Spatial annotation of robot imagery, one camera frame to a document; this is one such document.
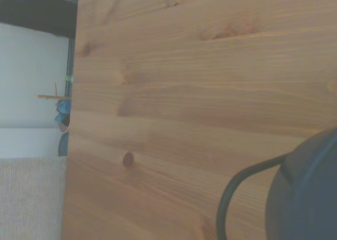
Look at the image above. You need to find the pink cup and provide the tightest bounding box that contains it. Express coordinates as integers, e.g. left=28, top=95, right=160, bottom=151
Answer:
left=58, top=117, right=71, bottom=133

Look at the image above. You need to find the blue crumpled cloth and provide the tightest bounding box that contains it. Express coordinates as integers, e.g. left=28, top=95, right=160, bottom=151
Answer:
left=54, top=99, right=72, bottom=125

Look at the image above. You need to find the dark grey round object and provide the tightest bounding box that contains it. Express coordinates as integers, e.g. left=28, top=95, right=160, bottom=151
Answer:
left=57, top=132, right=70, bottom=157

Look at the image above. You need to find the thin wooden stick frame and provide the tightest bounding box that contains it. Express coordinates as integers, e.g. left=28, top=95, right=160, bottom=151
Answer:
left=34, top=82, right=72, bottom=101

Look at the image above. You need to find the black panel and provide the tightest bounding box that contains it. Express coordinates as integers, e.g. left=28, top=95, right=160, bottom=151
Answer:
left=0, top=0, right=80, bottom=38

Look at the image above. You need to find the dark green bowl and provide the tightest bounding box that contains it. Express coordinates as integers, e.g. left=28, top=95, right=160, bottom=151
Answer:
left=265, top=128, right=337, bottom=240

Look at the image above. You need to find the black wire plate stand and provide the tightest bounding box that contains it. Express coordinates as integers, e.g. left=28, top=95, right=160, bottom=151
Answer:
left=215, top=153, right=290, bottom=240

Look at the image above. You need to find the dark pole with green tape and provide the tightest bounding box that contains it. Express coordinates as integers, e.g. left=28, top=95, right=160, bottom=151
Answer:
left=65, top=37, right=74, bottom=98

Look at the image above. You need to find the beige ribbed fabric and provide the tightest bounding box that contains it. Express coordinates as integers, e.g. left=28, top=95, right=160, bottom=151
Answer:
left=0, top=156, right=68, bottom=240

